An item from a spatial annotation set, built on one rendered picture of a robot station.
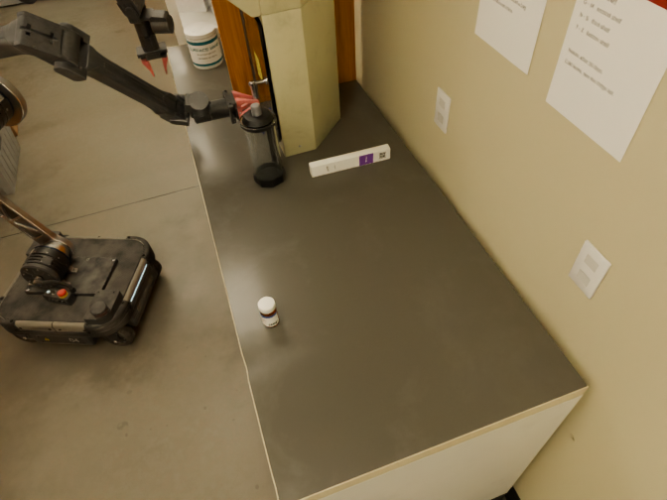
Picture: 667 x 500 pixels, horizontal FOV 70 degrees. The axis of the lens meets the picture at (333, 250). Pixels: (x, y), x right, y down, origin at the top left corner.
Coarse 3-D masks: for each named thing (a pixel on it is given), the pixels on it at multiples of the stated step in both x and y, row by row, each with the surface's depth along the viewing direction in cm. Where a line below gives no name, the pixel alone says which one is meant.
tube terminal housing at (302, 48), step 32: (288, 0) 127; (320, 0) 138; (288, 32) 133; (320, 32) 143; (288, 64) 140; (320, 64) 149; (288, 96) 147; (320, 96) 156; (288, 128) 155; (320, 128) 163
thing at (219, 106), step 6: (222, 90) 149; (210, 102) 146; (216, 102) 146; (222, 102) 146; (228, 102) 144; (210, 108) 145; (216, 108) 145; (222, 108) 146; (228, 108) 145; (210, 114) 146; (216, 114) 146; (222, 114) 147; (228, 114) 148; (234, 120) 147
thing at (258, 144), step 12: (240, 120) 139; (252, 132) 137; (264, 132) 138; (252, 144) 142; (264, 144) 141; (276, 144) 145; (252, 156) 146; (264, 156) 144; (276, 156) 147; (264, 168) 148; (276, 168) 150; (264, 180) 151
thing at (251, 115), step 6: (252, 108) 136; (258, 108) 136; (264, 108) 140; (246, 114) 139; (252, 114) 138; (258, 114) 137; (264, 114) 138; (270, 114) 139; (246, 120) 137; (252, 120) 137; (258, 120) 136; (264, 120) 137; (270, 120) 138; (252, 126) 137; (258, 126) 136
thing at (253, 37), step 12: (252, 24) 139; (252, 36) 146; (252, 48) 154; (264, 48) 135; (252, 60) 163; (264, 60) 137; (264, 72) 144; (264, 84) 152; (264, 96) 160; (276, 132) 157
